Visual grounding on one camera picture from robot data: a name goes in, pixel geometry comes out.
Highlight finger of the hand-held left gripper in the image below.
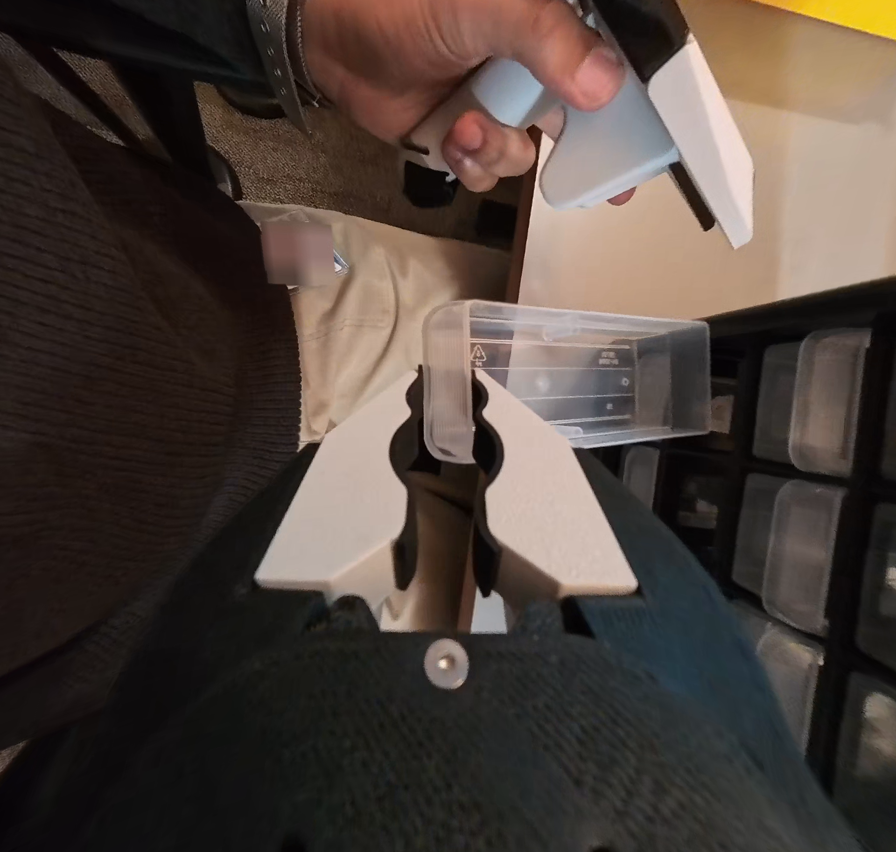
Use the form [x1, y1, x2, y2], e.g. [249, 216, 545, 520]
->
[647, 32, 755, 251]

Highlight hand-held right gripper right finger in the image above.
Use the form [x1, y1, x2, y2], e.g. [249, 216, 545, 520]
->
[470, 372, 639, 630]

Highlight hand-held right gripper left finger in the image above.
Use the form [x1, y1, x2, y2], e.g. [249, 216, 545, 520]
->
[254, 368, 427, 630]

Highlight clear plastic drawer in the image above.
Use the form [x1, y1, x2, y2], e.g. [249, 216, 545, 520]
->
[421, 299, 713, 463]

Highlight black drawer cabinet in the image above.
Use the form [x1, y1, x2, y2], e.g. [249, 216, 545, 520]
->
[601, 279, 896, 828]

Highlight person's left hand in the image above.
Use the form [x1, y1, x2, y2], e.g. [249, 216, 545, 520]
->
[297, 0, 639, 207]

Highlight beige trousers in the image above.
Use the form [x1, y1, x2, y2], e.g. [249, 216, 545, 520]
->
[238, 200, 522, 447]

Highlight dark knit sweater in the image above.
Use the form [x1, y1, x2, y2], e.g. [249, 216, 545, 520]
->
[0, 32, 303, 751]

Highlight grey wrist strap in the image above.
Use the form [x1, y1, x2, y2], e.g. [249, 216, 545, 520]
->
[245, 0, 331, 133]

